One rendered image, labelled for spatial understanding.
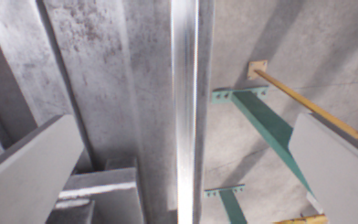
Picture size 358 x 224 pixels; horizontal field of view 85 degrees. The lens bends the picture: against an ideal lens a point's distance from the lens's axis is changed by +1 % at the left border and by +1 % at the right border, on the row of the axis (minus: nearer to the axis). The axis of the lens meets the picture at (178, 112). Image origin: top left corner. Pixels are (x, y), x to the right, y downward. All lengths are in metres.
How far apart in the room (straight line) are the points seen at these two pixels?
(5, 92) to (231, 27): 0.90
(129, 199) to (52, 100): 0.11
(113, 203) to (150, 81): 0.12
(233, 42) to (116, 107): 0.87
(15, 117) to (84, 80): 0.08
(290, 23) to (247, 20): 0.22
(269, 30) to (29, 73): 1.02
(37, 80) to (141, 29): 0.09
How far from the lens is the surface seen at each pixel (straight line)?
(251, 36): 1.06
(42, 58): 0.19
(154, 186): 0.28
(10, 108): 0.24
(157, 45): 0.18
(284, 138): 0.82
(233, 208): 1.55
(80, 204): 0.21
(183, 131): 0.17
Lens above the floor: 0.91
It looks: 58 degrees down
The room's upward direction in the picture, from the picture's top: 162 degrees clockwise
